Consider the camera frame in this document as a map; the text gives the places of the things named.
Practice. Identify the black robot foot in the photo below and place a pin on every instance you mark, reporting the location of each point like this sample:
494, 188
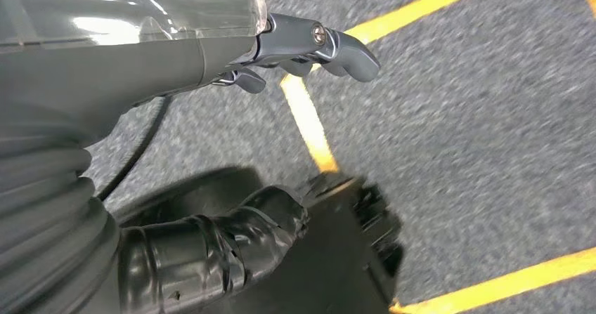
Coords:
340, 256

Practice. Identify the yellow floor tape square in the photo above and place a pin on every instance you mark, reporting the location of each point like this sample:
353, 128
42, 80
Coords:
309, 125

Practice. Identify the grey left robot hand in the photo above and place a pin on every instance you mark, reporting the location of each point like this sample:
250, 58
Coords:
116, 70

